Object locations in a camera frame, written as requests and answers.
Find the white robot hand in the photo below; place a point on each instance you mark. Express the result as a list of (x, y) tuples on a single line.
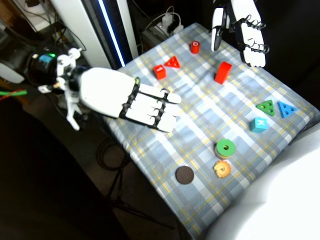
[(253, 52), (105, 90)]

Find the red cube with number 1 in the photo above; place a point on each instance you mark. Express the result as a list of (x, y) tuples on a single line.
[(160, 73)]

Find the dark brown round cookie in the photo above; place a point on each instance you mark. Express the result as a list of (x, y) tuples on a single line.
[(184, 175)]

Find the teal cube with letter K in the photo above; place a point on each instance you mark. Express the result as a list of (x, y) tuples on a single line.
[(258, 125)]

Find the blue triangle with three holes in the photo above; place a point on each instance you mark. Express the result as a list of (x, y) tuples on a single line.
[(286, 110)]

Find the blue plaid cloth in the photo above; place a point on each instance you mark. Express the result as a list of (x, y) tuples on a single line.
[(200, 112)]

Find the white column with blue strip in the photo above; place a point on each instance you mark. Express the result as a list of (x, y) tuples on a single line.
[(75, 30)]

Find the white rounded robot body shell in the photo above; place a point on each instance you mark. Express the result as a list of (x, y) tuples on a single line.
[(275, 200)]

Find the tall red block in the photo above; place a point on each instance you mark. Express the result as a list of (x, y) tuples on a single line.
[(222, 73)]

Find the white power strip with plugs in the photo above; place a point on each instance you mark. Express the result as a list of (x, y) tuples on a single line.
[(168, 20)]

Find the tan flower-shaped biscuit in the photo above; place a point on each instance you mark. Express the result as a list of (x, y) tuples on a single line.
[(222, 170)]

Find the black tripod stand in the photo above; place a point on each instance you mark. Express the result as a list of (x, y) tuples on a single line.
[(117, 178)]

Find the red cylinder with letter Q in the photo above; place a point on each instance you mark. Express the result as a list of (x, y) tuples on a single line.
[(195, 48)]

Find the green triangle with three holes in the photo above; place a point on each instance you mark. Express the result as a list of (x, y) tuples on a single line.
[(265, 107)]

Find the stack of coloured rings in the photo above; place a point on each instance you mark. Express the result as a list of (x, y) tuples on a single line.
[(225, 148)]

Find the red triangle with three holes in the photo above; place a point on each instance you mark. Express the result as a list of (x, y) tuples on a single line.
[(172, 63)]

